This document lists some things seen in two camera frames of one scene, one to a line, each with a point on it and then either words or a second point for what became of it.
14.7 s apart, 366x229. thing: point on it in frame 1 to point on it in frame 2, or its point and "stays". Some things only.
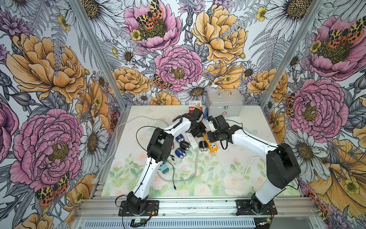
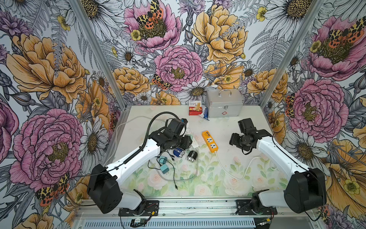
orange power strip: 212,146 stays
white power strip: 192,140 stays
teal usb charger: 164,169 stays
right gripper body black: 214,136 to 240,141
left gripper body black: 198,130 to 180,142
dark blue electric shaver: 180,153 stays
